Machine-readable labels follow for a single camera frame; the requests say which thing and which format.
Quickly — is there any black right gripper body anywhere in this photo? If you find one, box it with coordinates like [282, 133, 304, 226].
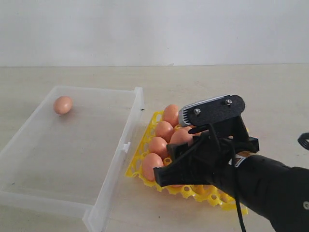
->
[173, 137, 309, 232]

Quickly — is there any brown egg third row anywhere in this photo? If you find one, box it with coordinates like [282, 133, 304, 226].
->
[176, 129, 193, 145]

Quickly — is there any brown egg front bin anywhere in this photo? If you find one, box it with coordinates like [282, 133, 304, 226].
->
[148, 137, 168, 159]

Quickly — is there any brown egg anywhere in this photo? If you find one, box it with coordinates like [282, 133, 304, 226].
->
[141, 153, 164, 181]
[155, 121, 174, 143]
[54, 96, 73, 115]

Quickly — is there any clear plastic tray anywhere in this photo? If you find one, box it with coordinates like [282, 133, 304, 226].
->
[0, 86, 144, 232]

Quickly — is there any brown egg second row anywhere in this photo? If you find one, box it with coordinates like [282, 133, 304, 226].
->
[170, 185, 184, 189]

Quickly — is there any yellow plastic egg tray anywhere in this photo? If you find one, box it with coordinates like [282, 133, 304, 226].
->
[126, 111, 237, 210]

